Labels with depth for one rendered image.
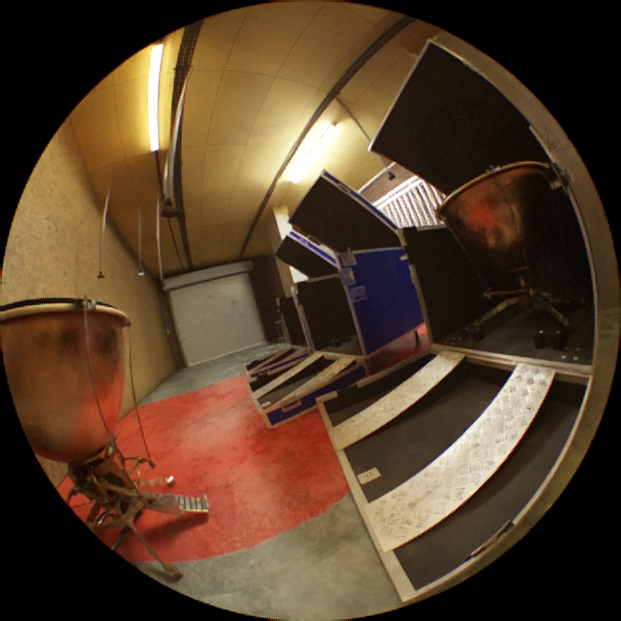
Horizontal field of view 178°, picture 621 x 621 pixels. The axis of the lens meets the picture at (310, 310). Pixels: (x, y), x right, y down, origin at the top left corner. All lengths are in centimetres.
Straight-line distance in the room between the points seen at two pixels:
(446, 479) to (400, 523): 17
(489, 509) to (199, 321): 715
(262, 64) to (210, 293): 647
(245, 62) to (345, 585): 331
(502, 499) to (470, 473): 14
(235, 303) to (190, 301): 161
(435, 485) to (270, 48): 320
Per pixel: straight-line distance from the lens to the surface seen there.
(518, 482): 73
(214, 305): 710
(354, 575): 63
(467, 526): 65
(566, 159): 217
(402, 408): 95
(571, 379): 93
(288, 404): 125
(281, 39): 273
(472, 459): 69
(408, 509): 65
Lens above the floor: 61
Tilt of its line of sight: level
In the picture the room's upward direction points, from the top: 17 degrees counter-clockwise
